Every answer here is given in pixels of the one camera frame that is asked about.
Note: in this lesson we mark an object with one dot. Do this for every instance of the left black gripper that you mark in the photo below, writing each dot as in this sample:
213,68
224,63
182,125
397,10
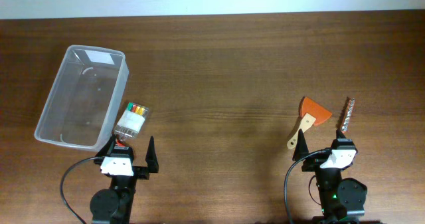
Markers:
144,173

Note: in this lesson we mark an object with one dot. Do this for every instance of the orange scraper with wooden handle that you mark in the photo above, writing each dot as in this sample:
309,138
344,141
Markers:
310,114

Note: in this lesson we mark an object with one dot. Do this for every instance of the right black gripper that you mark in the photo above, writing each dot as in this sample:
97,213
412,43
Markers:
313,162

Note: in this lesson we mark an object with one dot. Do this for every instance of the clear plastic container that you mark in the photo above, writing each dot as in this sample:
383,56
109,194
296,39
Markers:
83,103

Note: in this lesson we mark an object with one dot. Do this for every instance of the red handled pliers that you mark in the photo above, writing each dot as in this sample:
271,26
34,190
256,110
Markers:
120,143

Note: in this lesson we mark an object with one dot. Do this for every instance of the clear case of coloured bits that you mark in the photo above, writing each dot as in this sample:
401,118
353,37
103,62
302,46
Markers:
131,121

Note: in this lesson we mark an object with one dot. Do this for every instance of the orange socket rail with sockets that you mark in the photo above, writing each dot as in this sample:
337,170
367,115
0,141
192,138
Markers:
346,117

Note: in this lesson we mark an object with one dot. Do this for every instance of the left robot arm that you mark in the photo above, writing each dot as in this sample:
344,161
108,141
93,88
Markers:
114,204

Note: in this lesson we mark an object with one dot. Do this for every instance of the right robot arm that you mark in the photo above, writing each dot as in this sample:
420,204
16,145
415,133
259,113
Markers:
341,200

